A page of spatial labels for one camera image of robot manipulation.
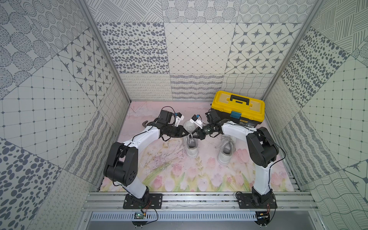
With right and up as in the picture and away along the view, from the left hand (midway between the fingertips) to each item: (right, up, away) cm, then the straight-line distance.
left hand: (187, 131), depth 86 cm
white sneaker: (+25, -10, 0) cm, 27 cm away
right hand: (+3, -4, +3) cm, 6 cm away
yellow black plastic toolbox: (+34, +14, +9) cm, 38 cm away
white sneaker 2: (+2, -8, +2) cm, 9 cm away
